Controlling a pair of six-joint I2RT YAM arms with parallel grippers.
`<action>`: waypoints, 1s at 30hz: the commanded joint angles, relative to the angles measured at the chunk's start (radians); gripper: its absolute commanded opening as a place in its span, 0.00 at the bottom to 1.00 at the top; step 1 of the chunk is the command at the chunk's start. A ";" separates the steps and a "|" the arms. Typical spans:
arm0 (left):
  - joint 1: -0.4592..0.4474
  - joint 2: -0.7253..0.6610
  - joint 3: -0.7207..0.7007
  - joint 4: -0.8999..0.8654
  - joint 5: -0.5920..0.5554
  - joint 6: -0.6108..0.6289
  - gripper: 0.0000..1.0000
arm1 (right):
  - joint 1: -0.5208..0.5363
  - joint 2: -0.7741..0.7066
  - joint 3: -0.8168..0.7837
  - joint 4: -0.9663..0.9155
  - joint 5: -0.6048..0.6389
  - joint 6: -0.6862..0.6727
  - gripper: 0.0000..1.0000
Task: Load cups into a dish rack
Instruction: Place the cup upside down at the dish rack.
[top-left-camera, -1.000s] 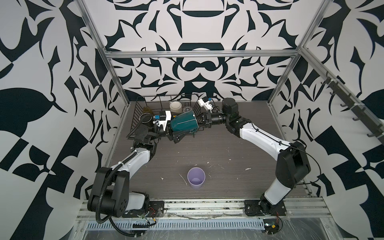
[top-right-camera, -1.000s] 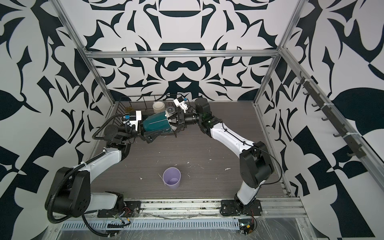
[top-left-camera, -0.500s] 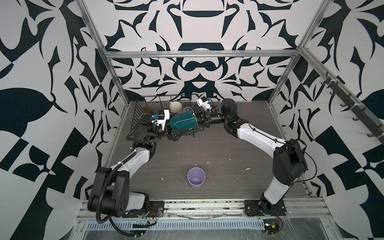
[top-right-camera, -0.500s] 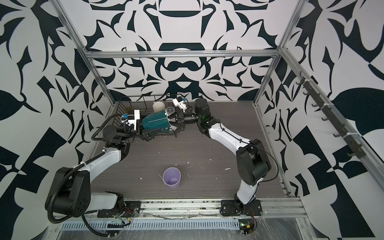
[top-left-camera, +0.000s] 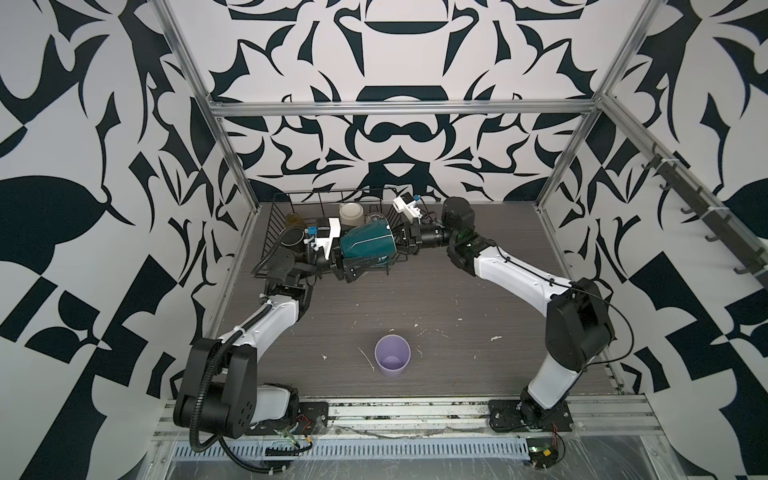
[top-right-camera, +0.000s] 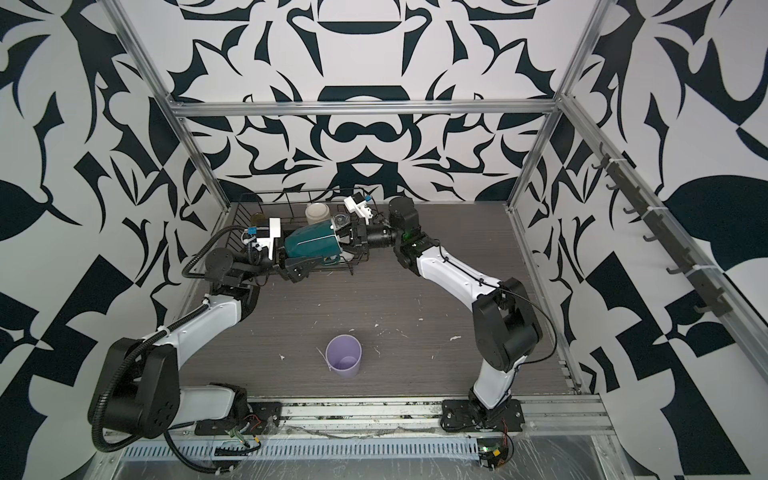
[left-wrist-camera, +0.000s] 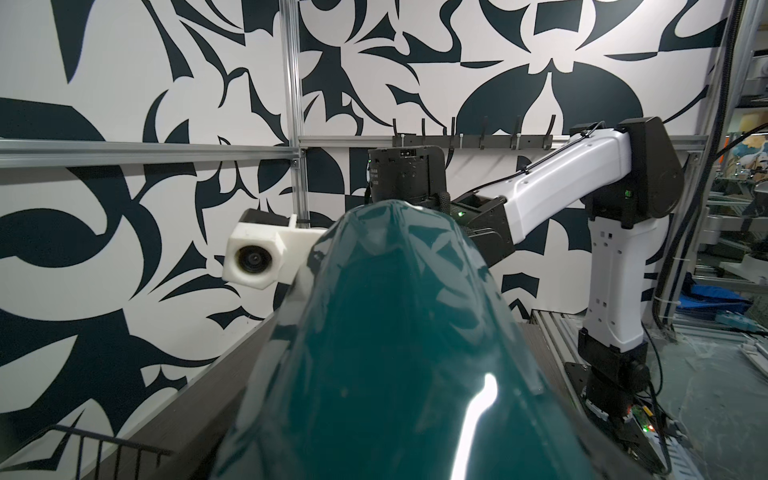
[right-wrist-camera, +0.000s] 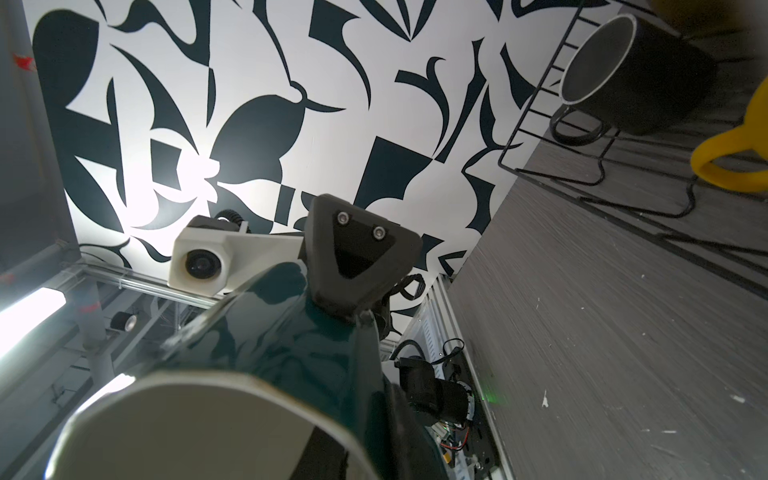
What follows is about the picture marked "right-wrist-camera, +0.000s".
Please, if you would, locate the black wire dish rack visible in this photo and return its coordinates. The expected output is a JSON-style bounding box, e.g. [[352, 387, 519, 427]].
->
[[498, 1, 767, 298]]

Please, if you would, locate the yellow mug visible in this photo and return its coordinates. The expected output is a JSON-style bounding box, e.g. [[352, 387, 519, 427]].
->
[[689, 77, 768, 194]]

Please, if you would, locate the dark green mug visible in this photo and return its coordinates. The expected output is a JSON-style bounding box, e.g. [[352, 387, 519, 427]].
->
[[45, 261, 447, 479]]

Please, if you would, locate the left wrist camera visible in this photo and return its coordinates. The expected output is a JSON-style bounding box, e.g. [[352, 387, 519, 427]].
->
[[167, 216, 303, 297]]

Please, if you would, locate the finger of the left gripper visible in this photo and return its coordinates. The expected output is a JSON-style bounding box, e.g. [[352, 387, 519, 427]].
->
[[299, 194, 423, 318]]

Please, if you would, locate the black mug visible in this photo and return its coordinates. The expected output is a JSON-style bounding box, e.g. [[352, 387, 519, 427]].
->
[[549, 14, 718, 147]]

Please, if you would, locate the olive glass cup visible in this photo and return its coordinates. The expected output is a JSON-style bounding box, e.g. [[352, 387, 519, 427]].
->
[[648, 0, 738, 35]]

